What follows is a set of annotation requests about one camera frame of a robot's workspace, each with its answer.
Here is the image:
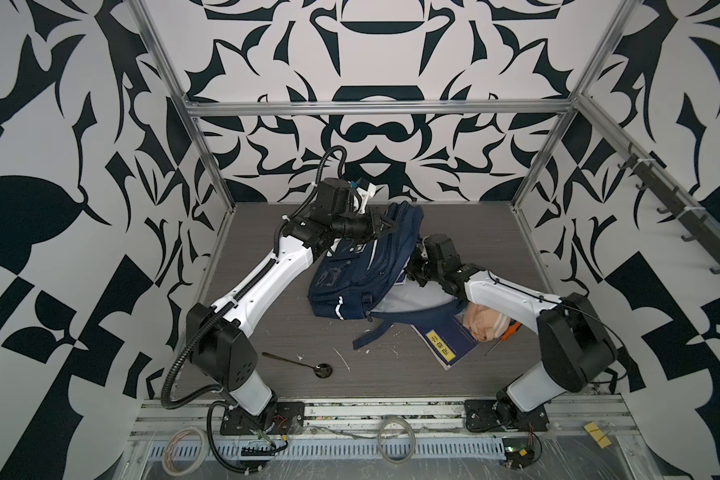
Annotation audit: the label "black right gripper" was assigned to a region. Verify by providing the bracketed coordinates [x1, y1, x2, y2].
[393, 247, 445, 287]

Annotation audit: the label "navy blue student backpack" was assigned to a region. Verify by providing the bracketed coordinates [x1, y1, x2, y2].
[308, 202, 468, 350]

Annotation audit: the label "navy blue notebook yellow label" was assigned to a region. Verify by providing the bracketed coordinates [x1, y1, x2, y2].
[412, 313, 480, 370]

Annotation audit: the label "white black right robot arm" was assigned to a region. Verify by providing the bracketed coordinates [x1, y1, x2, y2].
[406, 234, 618, 417]

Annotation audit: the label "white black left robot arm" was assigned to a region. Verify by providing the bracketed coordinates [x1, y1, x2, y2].
[160, 146, 395, 416]

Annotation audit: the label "peach fabric pencil case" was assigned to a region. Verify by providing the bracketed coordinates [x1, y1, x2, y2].
[462, 303, 511, 342]

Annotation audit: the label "black metal spoon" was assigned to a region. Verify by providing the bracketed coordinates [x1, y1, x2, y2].
[261, 352, 333, 379]

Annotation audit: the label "green lit circuit board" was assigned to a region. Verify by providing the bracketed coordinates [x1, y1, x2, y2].
[500, 435, 543, 471]

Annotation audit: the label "yellow tape pieces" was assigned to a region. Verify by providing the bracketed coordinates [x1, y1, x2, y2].
[583, 422, 612, 449]

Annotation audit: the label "grey coat hook rack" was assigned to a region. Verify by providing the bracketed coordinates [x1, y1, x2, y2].
[616, 143, 720, 275]

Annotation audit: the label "beige tape roll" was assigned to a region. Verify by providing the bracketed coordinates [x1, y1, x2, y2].
[161, 427, 210, 478]

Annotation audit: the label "orange handled screwdriver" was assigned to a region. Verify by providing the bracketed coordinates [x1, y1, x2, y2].
[485, 321, 522, 355]

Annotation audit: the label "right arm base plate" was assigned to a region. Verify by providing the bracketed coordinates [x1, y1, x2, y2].
[464, 394, 549, 433]

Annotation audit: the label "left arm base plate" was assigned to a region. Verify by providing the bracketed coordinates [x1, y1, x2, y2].
[220, 401, 306, 436]

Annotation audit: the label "white slotted cable duct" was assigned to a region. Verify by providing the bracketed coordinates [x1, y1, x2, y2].
[143, 436, 508, 462]

